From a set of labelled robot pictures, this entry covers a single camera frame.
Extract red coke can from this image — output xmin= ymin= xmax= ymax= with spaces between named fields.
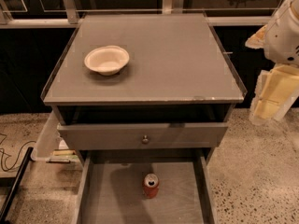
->
xmin=142 ymin=174 xmax=159 ymax=199

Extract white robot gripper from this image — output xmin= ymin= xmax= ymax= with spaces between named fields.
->
xmin=245 ymin=0 xmax=299 ymax=125

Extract black bar on floor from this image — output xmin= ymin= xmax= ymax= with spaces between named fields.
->
xmin=0 ymin=147 xmax=33 ymax=224

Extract metal window rail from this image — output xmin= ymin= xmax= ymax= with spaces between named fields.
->
xmin=0 ymin=0 xmax=285 ymax=28

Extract closed top drawer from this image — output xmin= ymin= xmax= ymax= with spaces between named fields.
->
xmin=58 ymin=122 xmax=228 ymax=150

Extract grey drawer cabinet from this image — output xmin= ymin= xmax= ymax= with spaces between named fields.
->
xmin=40 ymin=12 xmax=249 ymax=224

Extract round metal drawer knob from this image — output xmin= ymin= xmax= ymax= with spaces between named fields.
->
xmin=142 ymin=135 xmax=150 ymax=145

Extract clear plastic side bin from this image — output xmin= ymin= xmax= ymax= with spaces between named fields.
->
xmin=31 ymin=113 xmax=78 ymax=163

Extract black cable on floor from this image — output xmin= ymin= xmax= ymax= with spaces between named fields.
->
xmin=0 ymin=133 xmax=37 ymax=173

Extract white paper bowl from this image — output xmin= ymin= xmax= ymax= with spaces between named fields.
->
xmin=84 ymin=46 xmax=130 ymax=76

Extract open middle drawer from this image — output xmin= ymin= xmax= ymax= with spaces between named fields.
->
xmin=71 ymin=148 xmax=219 ymax=224

